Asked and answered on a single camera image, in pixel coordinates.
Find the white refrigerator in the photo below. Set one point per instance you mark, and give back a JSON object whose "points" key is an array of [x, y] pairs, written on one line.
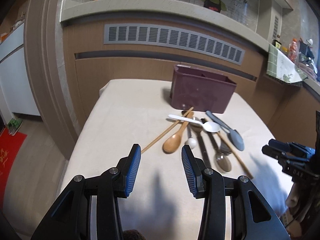
{"points": [[14, 78]]}

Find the wooden spoon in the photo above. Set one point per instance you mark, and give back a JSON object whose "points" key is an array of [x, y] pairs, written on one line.
{"points": [[173, 142]]}

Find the grey-blue plastic spoon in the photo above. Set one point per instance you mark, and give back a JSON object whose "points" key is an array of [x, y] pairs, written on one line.
{"points": [[233, 135]]}

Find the orange-cap bottle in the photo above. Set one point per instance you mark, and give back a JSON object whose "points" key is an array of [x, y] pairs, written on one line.
{"points": [[293, 50]]}

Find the beige tablecloth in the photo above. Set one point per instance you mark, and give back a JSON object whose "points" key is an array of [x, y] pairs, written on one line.
{"points": [[161, 206]]}

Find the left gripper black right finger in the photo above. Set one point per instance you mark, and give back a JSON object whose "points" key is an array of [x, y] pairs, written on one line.
{"points": [[252, 217]]}

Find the red floor mat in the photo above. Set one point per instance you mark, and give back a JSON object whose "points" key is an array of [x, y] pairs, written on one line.
{"points": [[9, 145]]}

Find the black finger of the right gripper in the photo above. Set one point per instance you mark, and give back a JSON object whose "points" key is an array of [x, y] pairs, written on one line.
{"points": [[274, 153], [281, 146]]}

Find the grey ventilation grille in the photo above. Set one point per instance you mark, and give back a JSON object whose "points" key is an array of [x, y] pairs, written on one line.
{"points": [[172, 37]]}

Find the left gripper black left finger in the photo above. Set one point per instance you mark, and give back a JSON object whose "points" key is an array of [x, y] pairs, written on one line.
{"points": [[69, 217]]}

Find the black smiley-handle spoon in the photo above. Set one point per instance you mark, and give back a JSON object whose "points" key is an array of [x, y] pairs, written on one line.
{"points": [[223, 149]]}

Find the maroon plastic utensil caddy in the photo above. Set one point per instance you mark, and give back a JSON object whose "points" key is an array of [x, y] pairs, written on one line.
{"points": [[200, 89]]}

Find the green checked towel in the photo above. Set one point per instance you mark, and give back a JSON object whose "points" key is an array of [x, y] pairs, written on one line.
{"points": [[282, 69]]}

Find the white ball-end utensil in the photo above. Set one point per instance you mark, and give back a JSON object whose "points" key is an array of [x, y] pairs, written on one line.
{"points": [[190, 141]]}

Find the right hand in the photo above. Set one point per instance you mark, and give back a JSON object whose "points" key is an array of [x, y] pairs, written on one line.
{"points": [[303, 201]]}

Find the wooden chopstick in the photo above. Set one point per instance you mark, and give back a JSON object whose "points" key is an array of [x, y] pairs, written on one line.
{"points": [[165, 131], [234, 150]]}

